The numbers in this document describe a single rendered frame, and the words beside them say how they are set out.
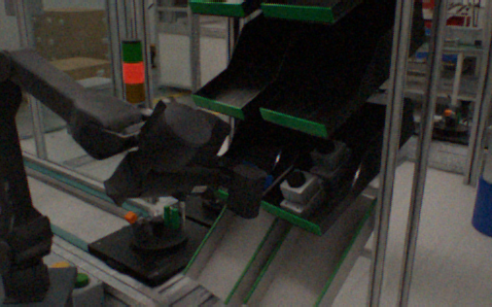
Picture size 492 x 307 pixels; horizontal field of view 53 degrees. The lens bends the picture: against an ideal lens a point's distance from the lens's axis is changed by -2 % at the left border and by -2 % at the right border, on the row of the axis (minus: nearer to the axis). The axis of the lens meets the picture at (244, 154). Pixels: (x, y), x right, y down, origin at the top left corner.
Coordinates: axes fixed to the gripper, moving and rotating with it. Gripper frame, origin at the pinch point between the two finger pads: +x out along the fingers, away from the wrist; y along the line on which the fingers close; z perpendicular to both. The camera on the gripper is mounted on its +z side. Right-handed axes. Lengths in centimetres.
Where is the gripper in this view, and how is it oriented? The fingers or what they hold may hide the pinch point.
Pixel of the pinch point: (237, 172)
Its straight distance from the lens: 69.8
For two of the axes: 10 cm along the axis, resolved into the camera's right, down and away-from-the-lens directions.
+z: 2.0, -9.6, -1.9
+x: 7.2, 0.1, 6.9
